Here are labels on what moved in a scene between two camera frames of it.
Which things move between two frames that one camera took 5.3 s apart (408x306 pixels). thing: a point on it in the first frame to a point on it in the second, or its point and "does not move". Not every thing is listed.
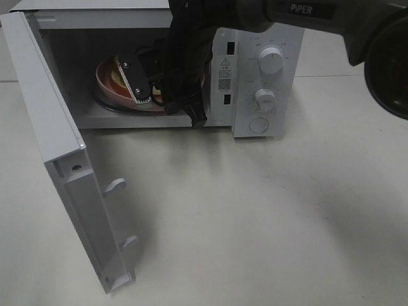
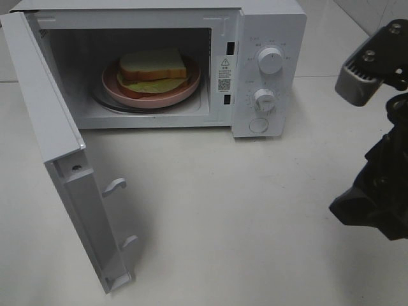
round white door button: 258,125 does not move
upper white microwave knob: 271,60 does not move
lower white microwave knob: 264,101 does not move
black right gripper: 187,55 to 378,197
